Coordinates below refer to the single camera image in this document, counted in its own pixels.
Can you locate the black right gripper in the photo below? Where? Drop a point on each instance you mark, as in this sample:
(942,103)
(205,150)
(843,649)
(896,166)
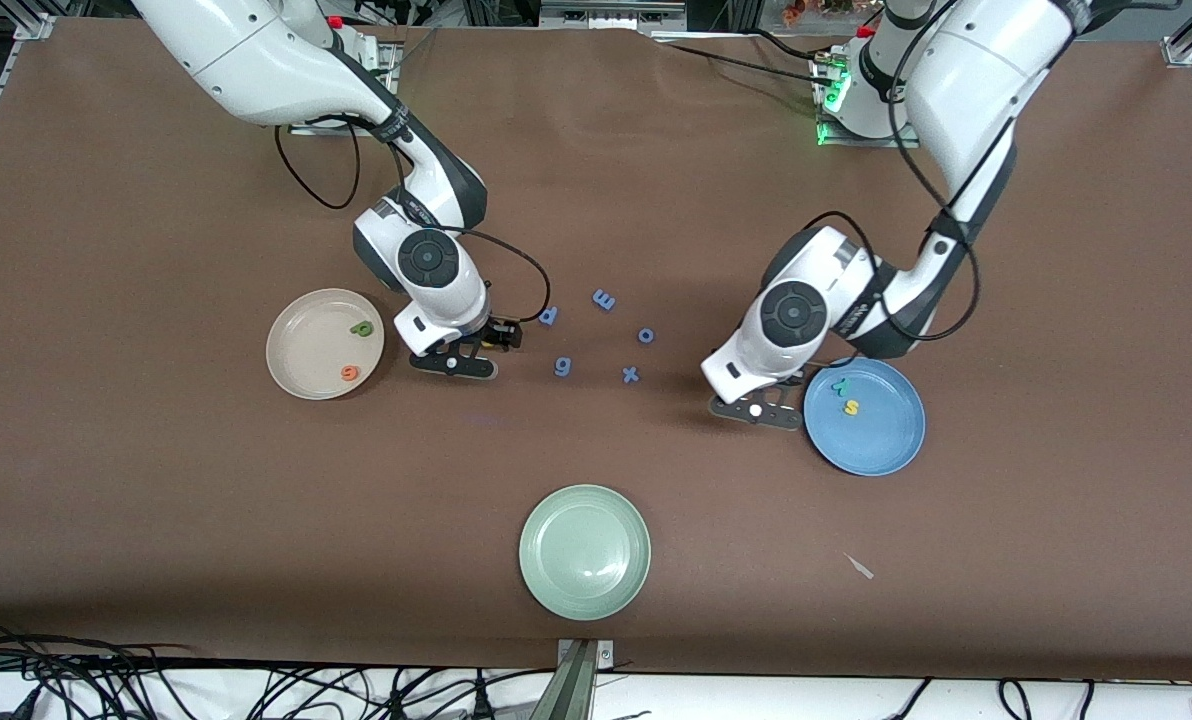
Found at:
(497,333)

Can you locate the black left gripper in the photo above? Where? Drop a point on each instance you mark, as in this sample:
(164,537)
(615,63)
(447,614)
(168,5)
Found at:
(793,380)

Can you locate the green foam letter p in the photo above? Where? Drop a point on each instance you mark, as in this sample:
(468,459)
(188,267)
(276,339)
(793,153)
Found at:
(355,329)

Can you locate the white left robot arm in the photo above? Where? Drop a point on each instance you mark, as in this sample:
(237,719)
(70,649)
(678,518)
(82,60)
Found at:
(976,70)

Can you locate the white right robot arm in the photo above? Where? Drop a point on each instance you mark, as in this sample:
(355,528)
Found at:
(256,50)

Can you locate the blue foam letter p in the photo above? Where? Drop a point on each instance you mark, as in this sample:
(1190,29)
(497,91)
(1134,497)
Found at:
(550,320)

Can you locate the blue foam letter g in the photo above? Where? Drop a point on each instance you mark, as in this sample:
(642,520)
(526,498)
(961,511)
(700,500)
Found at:
(556,366)

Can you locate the blue round plate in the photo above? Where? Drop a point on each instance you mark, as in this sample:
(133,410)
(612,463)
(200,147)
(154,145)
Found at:
(876,440)

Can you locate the blue foam letter m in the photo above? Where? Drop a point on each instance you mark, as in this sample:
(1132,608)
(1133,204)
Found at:
(604,299)

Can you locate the small white paper scrap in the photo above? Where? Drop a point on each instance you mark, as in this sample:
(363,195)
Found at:
(860,567)

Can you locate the beige brown round plate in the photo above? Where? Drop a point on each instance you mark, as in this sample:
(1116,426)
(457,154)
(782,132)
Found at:
(306,345)

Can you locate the pale green round plate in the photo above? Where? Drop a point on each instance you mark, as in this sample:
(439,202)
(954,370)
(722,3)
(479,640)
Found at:
(584,552)

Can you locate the grey metal box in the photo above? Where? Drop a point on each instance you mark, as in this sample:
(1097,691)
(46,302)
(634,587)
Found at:
(606,15)

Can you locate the orange artificial flowers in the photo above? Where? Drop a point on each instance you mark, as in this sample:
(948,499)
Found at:
(796,10)

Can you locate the brown table cover sheet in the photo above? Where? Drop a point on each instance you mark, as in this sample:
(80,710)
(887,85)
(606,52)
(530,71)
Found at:
(156,480)

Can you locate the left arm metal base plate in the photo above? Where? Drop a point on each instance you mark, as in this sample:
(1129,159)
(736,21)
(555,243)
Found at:
(836,141)

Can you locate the grey metal camera bracket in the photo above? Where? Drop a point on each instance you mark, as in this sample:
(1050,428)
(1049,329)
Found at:
(576,690)

